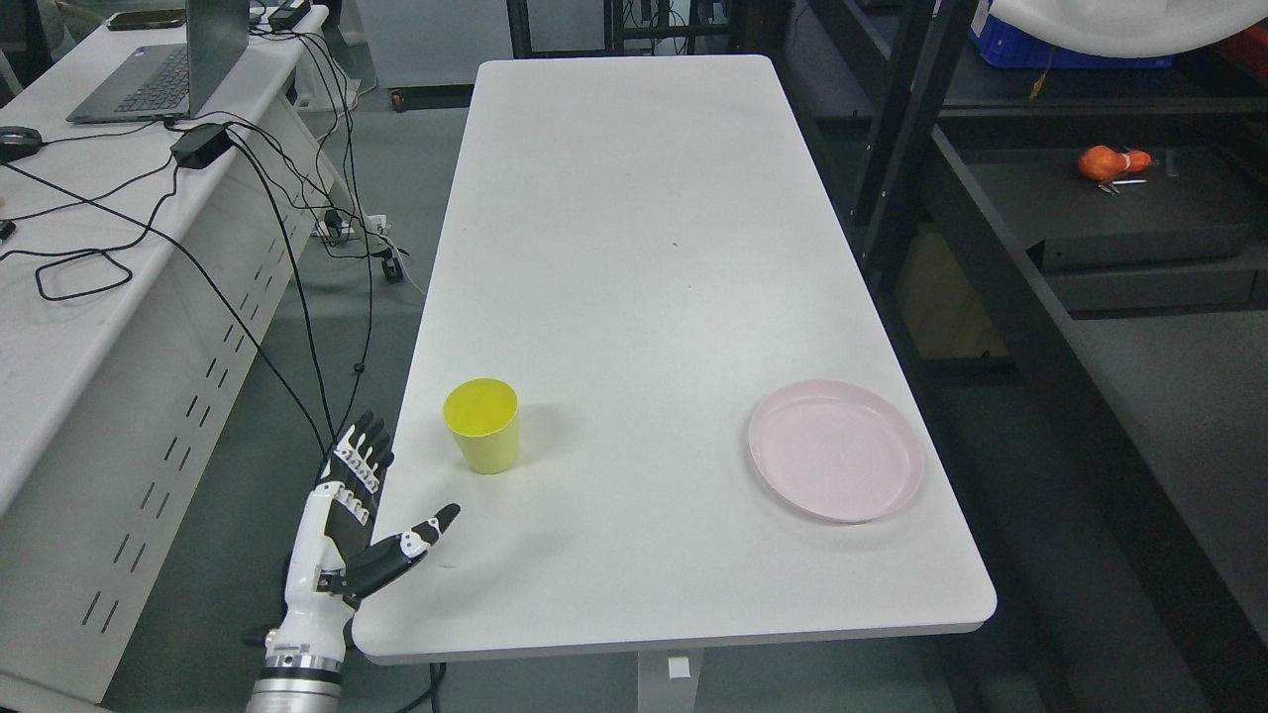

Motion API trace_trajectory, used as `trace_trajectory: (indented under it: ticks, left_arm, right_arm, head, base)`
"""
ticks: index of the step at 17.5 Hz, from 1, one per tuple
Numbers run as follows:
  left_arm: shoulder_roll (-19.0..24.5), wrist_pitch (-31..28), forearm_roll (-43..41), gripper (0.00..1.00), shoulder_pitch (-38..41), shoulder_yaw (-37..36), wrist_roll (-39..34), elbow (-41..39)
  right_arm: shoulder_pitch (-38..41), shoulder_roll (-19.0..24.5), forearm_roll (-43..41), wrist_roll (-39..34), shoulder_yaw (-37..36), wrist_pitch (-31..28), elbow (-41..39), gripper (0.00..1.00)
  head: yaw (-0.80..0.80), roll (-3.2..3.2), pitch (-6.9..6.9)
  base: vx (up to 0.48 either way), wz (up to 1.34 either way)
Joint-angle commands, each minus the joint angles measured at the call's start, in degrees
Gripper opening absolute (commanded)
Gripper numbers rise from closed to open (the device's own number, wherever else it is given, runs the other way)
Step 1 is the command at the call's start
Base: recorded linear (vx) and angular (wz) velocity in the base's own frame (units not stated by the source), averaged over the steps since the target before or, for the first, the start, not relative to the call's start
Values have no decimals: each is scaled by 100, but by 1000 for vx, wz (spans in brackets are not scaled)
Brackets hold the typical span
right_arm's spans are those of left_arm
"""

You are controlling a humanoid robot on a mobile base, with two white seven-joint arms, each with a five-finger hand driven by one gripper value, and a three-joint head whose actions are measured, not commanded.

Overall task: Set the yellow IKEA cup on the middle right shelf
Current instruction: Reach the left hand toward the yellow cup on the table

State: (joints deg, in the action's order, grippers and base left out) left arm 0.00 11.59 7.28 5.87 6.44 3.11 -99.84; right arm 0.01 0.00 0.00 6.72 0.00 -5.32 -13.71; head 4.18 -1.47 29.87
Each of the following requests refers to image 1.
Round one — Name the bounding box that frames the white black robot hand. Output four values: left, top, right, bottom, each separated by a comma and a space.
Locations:
266, 410, 462, 662

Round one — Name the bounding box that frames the yellow plastic cup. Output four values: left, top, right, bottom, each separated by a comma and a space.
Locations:
441, 377, 520, 474

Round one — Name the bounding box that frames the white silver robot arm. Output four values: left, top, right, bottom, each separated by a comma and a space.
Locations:
245, 653, 344, 712

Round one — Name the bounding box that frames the black metal shelf rack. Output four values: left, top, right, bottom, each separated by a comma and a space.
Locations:
785, 1, 1265, 712

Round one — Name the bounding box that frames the orange toy on shelf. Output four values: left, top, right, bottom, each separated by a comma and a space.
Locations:
1077, 145, 1153, 184

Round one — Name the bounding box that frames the white power strip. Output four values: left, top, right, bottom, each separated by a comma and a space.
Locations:
309, 213, 392, 252

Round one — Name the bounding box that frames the white side desk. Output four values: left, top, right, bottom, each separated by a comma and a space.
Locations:
1, 29, 314, 712

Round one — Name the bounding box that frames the black power adapter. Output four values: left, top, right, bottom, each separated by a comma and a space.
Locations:
170, 123, 235, 167

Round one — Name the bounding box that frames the white table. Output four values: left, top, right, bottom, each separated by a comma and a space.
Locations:
353, 55, 997, 712

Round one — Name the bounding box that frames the grey laptop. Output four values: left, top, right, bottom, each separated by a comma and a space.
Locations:
66, 1, 251, 126

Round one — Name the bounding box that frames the pink plastic plate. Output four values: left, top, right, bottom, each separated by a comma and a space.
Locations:
747, 381, 924, 524

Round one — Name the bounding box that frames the black computer mouse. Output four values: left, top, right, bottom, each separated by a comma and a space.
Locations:
0, 126, 46, 165

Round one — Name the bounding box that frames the black smartphone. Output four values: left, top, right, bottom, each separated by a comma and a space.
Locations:
107, 8, 186, 32

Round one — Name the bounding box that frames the blue plastic crate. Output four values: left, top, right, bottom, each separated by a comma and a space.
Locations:
969, 1, 1175, 69

